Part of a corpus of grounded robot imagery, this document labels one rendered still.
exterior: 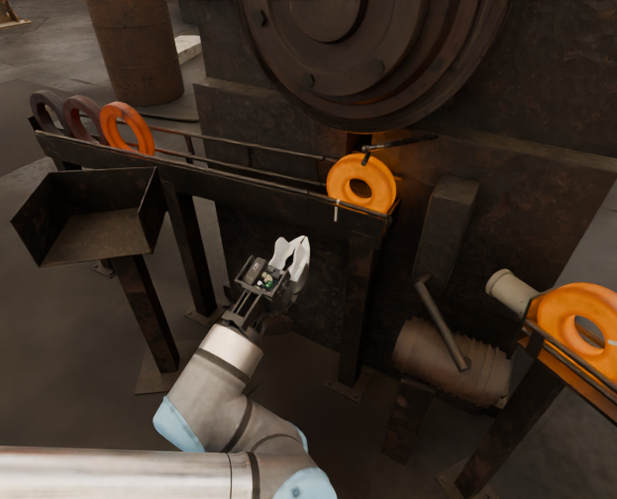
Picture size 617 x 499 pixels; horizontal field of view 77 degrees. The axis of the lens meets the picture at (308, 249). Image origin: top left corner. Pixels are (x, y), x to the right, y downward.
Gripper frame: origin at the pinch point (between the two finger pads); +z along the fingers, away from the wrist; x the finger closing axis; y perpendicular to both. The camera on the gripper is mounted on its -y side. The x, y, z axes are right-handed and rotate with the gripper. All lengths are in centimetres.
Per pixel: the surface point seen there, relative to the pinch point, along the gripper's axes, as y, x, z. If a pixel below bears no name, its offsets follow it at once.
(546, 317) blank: -8.7, -41.8, 7.4
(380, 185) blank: -5.1, -6.0, 22.4
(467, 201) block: -1.6, -23.7, 21.3
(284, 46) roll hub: 24.1, 10.1, 20.7
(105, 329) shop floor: -70, 86, -26
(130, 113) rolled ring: -4, 69, 23
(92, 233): -13, 58, -10
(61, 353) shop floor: -66, 90, -41
